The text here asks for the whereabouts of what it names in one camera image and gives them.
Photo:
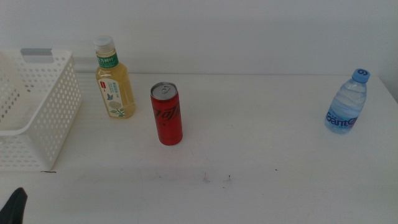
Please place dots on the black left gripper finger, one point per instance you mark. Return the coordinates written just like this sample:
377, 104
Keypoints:
14, 208

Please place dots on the yellow tea bottle green label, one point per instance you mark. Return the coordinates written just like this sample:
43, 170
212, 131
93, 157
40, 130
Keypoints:
115, 84

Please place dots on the red soda can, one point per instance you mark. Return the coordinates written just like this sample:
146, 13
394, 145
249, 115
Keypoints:
168, 124

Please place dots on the clear water bottle blue cap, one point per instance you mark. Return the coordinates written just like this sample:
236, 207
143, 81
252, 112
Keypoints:
345, 105

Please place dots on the white perforated plastic basket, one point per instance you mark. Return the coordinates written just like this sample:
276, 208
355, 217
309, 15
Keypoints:
62, 124

